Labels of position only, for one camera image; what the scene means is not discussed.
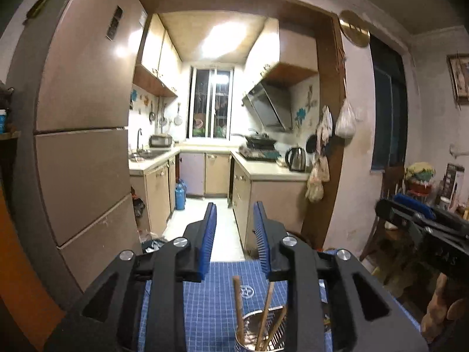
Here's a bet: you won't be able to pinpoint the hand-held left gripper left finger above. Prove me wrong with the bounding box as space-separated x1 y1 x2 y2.
44 202 217 352

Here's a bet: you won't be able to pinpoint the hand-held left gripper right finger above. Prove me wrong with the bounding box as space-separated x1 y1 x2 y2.
254 201 429 352

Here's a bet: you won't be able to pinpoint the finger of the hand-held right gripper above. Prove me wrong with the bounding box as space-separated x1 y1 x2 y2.
393 194 446 221
374 199 422 231

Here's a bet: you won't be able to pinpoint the wooden chopstick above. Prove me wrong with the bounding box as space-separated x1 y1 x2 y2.
233 276 245 342
256 282 275 351
270 305 288 339

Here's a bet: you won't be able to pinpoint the metal utensil holder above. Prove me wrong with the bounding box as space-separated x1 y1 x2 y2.
234 310 290 352

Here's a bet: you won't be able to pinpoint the person's right hand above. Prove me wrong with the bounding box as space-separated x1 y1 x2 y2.
421 274 469 343

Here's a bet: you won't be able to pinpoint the wooden chair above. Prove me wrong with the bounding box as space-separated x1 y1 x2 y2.
361 165 442 301

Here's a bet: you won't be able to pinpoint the yellow flower bunch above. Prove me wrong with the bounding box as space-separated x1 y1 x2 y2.
405 161 436 183

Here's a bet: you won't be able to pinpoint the stove base cabinets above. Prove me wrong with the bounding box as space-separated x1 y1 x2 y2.
231 152 313 254

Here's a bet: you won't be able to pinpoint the black printed box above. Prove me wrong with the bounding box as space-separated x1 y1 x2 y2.
441 163 466 207

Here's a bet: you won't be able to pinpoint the blue thermos bottle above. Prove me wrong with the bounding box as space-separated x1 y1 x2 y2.
174 180 187 212

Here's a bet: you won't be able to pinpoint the blue grid cutting mat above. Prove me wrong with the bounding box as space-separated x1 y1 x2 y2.
137 260 422 352

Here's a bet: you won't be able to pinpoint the base cabinets under window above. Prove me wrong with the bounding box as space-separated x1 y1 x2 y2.
179 152 233 197

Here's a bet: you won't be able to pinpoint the sink base cabinets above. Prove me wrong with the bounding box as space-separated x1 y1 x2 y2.
129 153 181 236

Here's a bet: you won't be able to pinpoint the beige hanging bags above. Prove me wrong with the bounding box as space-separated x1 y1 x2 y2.
305 155 331 203

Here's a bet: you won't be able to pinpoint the gas stove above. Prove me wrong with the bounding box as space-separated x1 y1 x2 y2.
238 145 281 161

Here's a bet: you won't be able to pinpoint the steel electric kettle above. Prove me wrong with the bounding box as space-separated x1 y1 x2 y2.
285 146 308 172

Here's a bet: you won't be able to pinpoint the white plastic bag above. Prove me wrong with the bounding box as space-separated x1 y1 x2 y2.
335 97 357 139

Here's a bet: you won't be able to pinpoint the dark room window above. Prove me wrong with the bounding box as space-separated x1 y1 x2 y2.
369 35 409 174

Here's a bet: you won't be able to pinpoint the pink hanging bag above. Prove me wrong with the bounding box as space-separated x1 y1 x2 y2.
315 106 334 148

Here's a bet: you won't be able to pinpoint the black wok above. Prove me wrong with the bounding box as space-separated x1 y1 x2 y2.
243 129 278 146

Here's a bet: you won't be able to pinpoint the steel sink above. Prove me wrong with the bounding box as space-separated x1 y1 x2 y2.
129 148 166 160

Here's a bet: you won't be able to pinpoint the steel range hood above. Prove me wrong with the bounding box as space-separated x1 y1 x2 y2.
242 81 294 133

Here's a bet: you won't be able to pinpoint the kitchen window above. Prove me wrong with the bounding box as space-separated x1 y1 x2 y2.
187 66 235 141

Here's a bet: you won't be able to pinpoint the beige refrigerator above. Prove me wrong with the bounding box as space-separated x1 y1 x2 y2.
7 0 149 296

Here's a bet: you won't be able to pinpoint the cabinet above range hood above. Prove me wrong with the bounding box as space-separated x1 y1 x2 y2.
244 18 319 86

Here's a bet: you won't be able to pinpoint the orange wooden cabinet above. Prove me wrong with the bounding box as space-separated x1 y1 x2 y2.
0 187 67 352

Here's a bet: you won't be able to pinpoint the ceiling light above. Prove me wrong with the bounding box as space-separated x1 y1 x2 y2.
201 21 247 57

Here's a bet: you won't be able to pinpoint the refrigerator sticker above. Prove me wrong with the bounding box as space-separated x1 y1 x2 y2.
106 5 124 41

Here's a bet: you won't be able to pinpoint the framed wall picture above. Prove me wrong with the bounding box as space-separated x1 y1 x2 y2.
446 54 469 104

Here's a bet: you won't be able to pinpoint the round gold wall plate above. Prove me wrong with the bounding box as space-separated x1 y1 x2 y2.
339 10 371 48

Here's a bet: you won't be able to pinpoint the beige wall cabinets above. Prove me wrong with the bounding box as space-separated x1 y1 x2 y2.
132 13 183 98

